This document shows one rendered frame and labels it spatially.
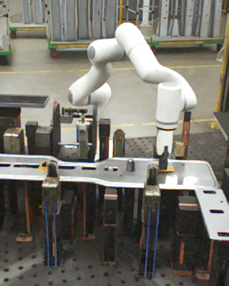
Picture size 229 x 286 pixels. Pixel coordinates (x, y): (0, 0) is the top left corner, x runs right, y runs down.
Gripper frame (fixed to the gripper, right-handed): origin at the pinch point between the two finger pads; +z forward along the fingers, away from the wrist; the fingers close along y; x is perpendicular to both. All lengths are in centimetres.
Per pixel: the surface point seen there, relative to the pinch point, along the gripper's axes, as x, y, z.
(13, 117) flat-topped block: -66, -30, -5
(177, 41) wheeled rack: 101, -754, 76
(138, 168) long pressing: -9.6, -1.2, 3.5
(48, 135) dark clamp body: -48, -16, -3
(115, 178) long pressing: -18.2, 7.7, 3.5
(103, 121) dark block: -24.7, -20.4, -8.5
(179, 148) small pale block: 7.6, -10.9, -1.4
